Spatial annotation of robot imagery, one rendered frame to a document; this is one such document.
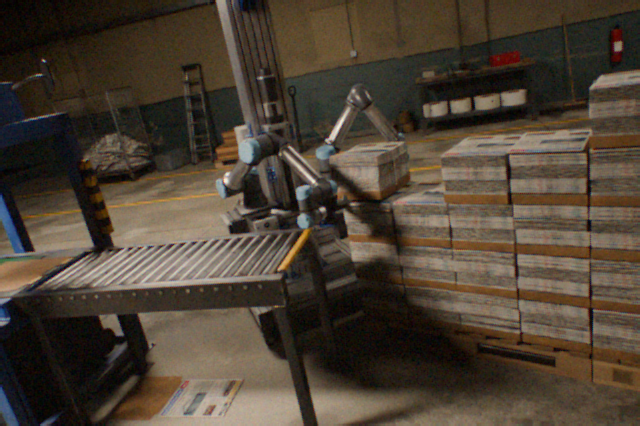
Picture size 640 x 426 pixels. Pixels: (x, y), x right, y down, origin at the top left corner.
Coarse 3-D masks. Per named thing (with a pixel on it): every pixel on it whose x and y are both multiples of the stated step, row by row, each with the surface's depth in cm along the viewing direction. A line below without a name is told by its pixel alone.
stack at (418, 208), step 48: (432, 192) 244; (480, 240) 221; (528, 240) 208; (576, 240) 197; (384, 288) 262; (432, 288) 244; (528, 288) 216; (576, 288) 204; (384, 336) 274; (480, 336) 238; (576, 336) 211
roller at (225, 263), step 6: (246, 240) 239; (240, 246) 232; (246, 246) 236; (234, 252) 225; (240, 252) 229; (228, 258) 219; (234, 258) 223; (222, 264) 214; (228, 264) 216; (216, 270) 208; (222, 270) 211; (210, 276) 203; (216, 276) 205
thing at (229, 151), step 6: (228, 132) 893; (234, 132) 890; (228, 138) 897; (234, 138) 895; (222, 144) 894; (228, 144) 884; (234, 144) 869; (216, 150) 866; (222, 150) 864; (228, 150) 861; (234, 150) 859; (222, 156) 867; (228, 156) 866; (234, 156) 864; (216, 162) 874; (222, 162) 874; (216, 168) 878
